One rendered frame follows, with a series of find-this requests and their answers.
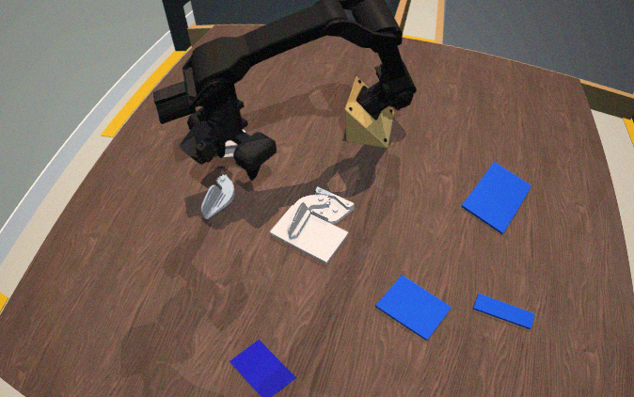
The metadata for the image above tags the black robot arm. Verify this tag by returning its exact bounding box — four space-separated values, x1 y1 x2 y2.
153 0 417 164

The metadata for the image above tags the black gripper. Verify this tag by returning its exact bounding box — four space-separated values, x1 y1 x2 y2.
187 99 277 181

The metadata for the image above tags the blue flat rectangular plate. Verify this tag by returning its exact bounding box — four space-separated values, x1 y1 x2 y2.
230 340 296 397
461 161 531 233
375 275 451 341

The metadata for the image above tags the blue flat bar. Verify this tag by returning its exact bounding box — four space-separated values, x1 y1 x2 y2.
473 294 534 329

